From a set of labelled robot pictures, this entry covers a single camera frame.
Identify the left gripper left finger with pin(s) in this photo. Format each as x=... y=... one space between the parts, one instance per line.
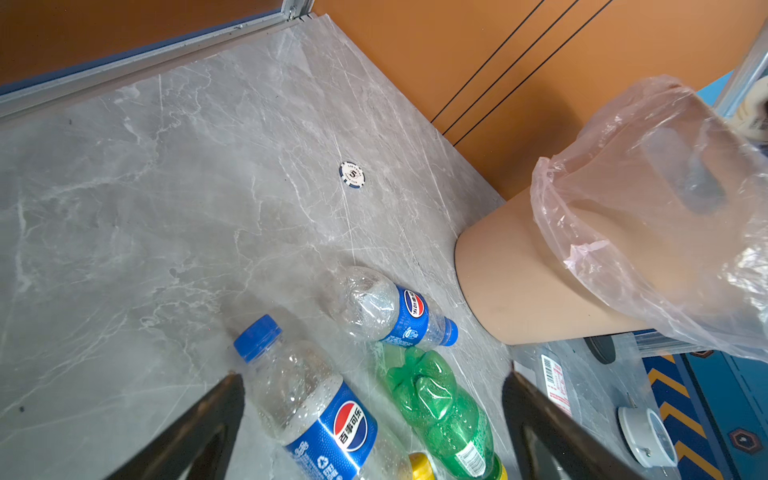
x=198 y=445

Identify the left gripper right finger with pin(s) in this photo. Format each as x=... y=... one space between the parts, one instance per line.
x=545 y=438

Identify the white pink carton box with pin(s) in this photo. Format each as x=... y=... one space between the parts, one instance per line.
x=554 y=382

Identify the pepsi bottle yellow cap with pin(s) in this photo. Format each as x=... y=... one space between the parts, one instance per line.
x=307 y=407

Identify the beige bin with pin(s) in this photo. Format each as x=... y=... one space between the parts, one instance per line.
x=517 y=288

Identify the pink plastic bin liner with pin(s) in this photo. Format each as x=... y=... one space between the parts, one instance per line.
x=659 y=209

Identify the green sprite bottle yellow cap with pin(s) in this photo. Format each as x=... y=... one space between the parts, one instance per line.
x=454 y=428

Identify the white alarm clock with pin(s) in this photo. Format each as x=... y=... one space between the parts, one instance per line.
x=647 y=438

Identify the small pepsi bottle blue cap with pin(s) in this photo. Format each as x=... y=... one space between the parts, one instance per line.
x=369 y=306

